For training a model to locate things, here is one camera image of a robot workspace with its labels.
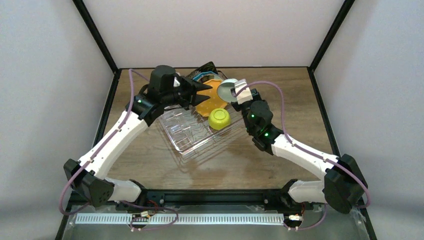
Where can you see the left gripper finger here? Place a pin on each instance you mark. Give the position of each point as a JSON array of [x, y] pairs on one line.
[[198, 99], [199, 86]]

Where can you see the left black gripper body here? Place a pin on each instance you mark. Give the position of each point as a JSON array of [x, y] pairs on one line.
[[185, 93]]

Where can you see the light blue floral plate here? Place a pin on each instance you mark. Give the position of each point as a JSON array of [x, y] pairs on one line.
[[208, 77]]

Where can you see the orange plate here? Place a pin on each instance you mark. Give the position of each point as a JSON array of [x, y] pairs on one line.
[[214, 101]]

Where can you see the black floral square plate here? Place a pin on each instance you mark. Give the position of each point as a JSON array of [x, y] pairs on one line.
[[205, 68]]

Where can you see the pale green small bowl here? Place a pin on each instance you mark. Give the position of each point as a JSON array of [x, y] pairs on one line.
[[226, 90]]

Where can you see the yellow-green small bowl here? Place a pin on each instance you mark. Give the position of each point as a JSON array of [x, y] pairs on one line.
[[219, 119]]

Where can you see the metal wire dish rack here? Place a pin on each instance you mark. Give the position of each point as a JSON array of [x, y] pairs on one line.
[[187, 130]]

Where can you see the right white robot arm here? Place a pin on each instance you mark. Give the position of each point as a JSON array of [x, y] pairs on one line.
[[340, 182]]

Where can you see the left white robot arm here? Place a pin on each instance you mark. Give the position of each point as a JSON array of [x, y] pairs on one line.
[[87, 176]]

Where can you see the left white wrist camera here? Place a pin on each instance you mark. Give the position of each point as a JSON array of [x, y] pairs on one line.
[[176, 83]]

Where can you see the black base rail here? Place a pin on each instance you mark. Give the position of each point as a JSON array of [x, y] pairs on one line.
[[159, 199]]

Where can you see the left black frame post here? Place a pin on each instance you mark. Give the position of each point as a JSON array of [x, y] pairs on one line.
[[90, 24]]

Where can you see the black frame post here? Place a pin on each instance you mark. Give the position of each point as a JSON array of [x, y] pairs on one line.
[[331, 33], [90, 24]]

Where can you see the right black frame post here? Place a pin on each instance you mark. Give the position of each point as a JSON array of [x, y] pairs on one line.
[[331, 33]]

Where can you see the white slotted cable duct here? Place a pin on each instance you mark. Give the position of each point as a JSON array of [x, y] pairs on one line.
[[271, 219]]

